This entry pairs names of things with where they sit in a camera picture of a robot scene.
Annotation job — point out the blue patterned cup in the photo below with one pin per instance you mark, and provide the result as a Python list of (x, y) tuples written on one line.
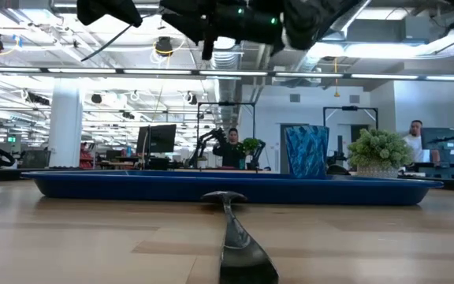
[(306, 152)]

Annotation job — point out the metal spoon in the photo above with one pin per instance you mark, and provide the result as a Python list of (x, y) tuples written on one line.
[(243, 256)]

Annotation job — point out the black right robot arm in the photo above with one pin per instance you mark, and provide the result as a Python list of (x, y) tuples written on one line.
[(313, 23)]

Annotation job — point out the background black robot arm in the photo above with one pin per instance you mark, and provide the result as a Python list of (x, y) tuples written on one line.
[(203, 144)]

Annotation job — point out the blue plastic tray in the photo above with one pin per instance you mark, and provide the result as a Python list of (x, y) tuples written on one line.
[(211, 191)]

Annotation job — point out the horizontal light bar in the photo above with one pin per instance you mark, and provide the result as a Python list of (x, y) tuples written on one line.
[(231, 73)]

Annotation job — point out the black computer monitor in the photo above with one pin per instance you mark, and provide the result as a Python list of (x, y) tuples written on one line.
[(160, 138)]

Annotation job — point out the small green potted plant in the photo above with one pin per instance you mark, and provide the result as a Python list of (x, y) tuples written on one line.
[(250, 145)]

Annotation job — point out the person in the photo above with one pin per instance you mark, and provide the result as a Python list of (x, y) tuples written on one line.
[(231, 155), (414, 144)]

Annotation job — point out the white round column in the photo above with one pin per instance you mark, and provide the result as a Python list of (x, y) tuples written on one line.
[(65, 122)]

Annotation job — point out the red bin shelf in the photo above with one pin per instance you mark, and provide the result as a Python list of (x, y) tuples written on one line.
[(86, 158)]

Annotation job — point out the teal workstation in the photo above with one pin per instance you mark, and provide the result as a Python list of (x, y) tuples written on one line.
[(440, 142)]

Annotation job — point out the silver ventilation duct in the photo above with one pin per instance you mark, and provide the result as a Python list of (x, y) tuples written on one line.
[(227, 90)]

